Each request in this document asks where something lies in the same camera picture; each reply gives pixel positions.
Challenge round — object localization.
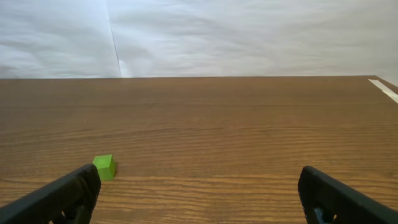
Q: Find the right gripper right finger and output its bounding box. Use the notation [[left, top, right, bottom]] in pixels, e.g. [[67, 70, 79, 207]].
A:
[[297, 166, 398, 224]]

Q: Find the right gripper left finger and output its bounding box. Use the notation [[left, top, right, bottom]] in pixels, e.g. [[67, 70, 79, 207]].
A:
[[0, 163, 102, 224]]

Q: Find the green cube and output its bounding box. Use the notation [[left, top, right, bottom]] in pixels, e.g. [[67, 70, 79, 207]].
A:
[[92, 154, 118, 182]]

